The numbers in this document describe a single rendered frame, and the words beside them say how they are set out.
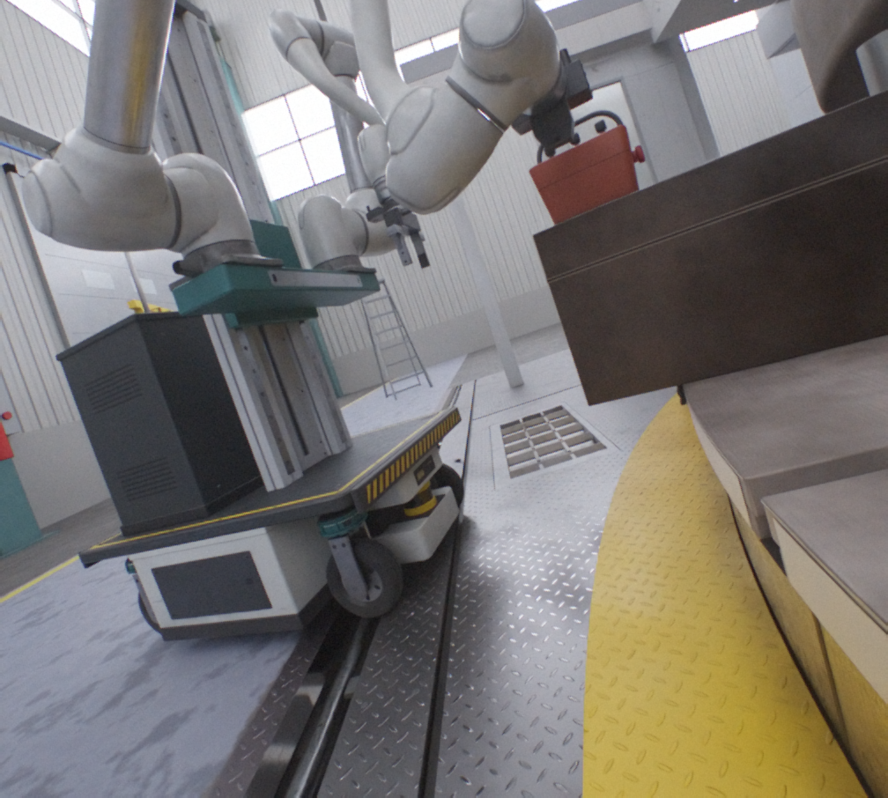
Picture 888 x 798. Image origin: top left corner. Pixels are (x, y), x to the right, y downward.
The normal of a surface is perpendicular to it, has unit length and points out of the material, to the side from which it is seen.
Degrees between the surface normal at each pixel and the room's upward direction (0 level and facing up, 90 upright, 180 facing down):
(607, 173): 97
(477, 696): 0
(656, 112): 90
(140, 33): 142
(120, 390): 90
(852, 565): 0
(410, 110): 78
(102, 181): 127
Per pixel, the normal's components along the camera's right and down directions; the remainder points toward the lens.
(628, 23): -0.04, 0.07
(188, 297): -0.29, 0.15
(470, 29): -0.53, 0.16
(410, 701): -0.33, -0.94
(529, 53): 0.60, 0.70
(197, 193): 0.76, -0.27
